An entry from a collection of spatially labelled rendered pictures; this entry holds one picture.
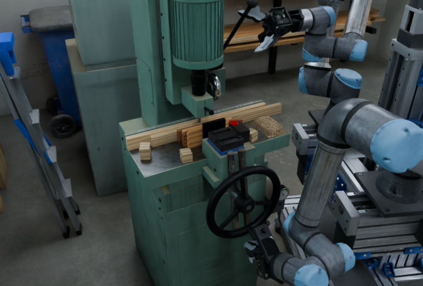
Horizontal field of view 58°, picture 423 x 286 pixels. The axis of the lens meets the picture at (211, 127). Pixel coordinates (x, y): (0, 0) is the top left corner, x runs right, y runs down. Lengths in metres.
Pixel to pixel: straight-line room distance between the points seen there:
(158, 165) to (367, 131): 0.71
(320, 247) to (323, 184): 0.18
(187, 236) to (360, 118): 0.87
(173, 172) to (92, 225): 1.24
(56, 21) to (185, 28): 1.86
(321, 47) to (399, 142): 0.64
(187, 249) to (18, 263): 1.12
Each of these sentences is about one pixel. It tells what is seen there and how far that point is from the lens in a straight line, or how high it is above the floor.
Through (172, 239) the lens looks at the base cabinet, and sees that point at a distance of 1.52.
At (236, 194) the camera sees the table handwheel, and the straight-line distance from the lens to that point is 1.32.
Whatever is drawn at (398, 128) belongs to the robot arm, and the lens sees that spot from 0.91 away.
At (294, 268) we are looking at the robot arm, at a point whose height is 0.85.
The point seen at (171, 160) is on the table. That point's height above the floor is 0.90.
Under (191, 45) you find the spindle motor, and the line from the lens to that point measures 1.26.
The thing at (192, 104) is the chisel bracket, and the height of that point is 1.05.
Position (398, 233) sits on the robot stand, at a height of 0.67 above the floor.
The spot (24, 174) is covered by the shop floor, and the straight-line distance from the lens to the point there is 3.06.
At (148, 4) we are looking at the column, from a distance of 1.44.
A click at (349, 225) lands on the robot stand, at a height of 0.73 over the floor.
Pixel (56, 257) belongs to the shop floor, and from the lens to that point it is 2.37.
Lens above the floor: 1.68
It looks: 31 degrees down
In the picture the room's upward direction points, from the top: straight up
